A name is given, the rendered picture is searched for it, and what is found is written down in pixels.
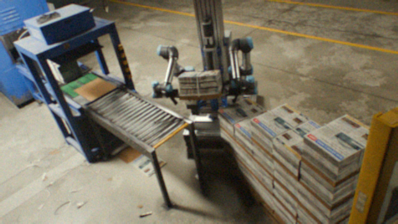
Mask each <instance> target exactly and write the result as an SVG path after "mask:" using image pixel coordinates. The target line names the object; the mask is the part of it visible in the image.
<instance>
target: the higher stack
mask: <svg viewBox="0 0 398 224"><path fill-rule="evenodd" d="M369 129H370V127H368V126H366V125H365V124H363V123H362V122H360V121H358V120H357V119H354V118H352V117H350V116H348V115H347V114H346V115H344V116H342V117H340V118H337V119H335V120H334V121H332V122H330V123H329V124H324V126H322V127H320V128H318V129H316V130H314V131H312V132H310V133H308V134H306V135H304V136H303V155H302V157H303V158H304V159H306V160H307V162H309V163H311V164H312V165H313V166H314V167H316V168H317V169H318V170H319V171H320V172H322V173H323V174H324V175H326V176H327V177H328V178H329V179H331V180H332V181H333V182H334V183H337V182H338V181H339V180H341V179H343V178H345V177H346V176H348V175H350V174H351V173H353V172H354V171H356V170H357V171H358V170H359V169H360V168H361V166H362V163H363V158H364V153H365V149H366V141H367V138H368V134H369ZM300 170H301V172H300V173H301V181H302V182H303V183H304V184H305V185H306V186H307V187H308V188H309V189H310V190H311V191H312V192H314V193H315V194H317V195H318V196H319V197H320V198H321V199H322V200H323V201H324V202H325V203H326V204H328V205H329V206H330V207H333V206H334V205H336V204H337V203H339V202H340V201H342V200H344V199H345V198H346V197H348V196H350V195H353V193H355V192H356V188H357V184H358V179H359V174H360V173H358V174H356V175H355V176H353V177H352V178H350V179H348V180H347V181H345V182H343V183H342V184H340V185H338V186H337V187H335V188H334V187H333V186H332V185H330V184H329V183H328V182H327V181H326V180H324V179H323V178H322V177H320V176H319V175H318V174H317V173H316V172H314V171H313V170H312V169H311V168H309V166H307V165H306V164H305V163H303V162H301V169H300ZM299 189H300V190H299V191H300V193H299V196H298V200H299V202H300V203H301V204H302V205H303V206H304V207H306V208H307V209H308V211H309V212H310V213H311V214H312V215H313V216H314V217H315V218H316V219H317V220H320V221H321V222H322V223H323V224H335V223H336V222H338V221H340V220H341V219H342V218H344V217H345V216H348V215H349V214H350V213H351V209H352V206H353V200H354V197H352V198H351V199H349V200H347V201H346V202H345V203H342V204H341V205H340V206H338V207H337V208H335V209H334V210H332V211H329V210H328V209H327V208H326V207H325V206H324V205H323V204H321V203H320V202H319V201H318V200H317V199H316V198H315V197H314V196H313V195H312V194H311V193H310V192H307V190H306V189H305V188H304V187H303V186H301V185H299ZM298 220H300V221H301V222H302V224H318V223H317V222H316V221H315V220H314V219H313V218H312V217H311V216H310V215H309V214H308V213H307V212H306V211H305V210H304V209H303V208H302V207H301V206H300V205H298Z"/></svg>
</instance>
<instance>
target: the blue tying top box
mask: <svg viewBox="0 0 398 224"><path fill-rule="evenodd" d="M54 11H56V12H57V13H58V15H59V16H61V17H58V18H56V19H54V20H51V21H48V22H46V23H42V24H38V23H37V21H36V20H35V19H37V18H39V17H40V16H38V17H35V18H32V19H29V20H27V21H24V23H25V25H26V27H27V29H28V31H29V34H30V36H31V37H32V38H33V39H35V40H37V41H39V42H41V43H43V44H45V45H50V44H53V43H54V42H57V41H59V40H62V39H64V38H67V37H69V36H71V35H74V34H77V33H79V32H81V31H83V30H86V29H89V28H90V27H93V26H96V24H95V20H94V18H93V15H92V13H90V14H89V12H90V11H91V9H90V8H87V7H82V6H78V5H74V4H71V5H69V6H65V7H63V8H60V9H57V10H54ZM50 13H53V11H52V12H49V13H46V14H50Z"/></svg>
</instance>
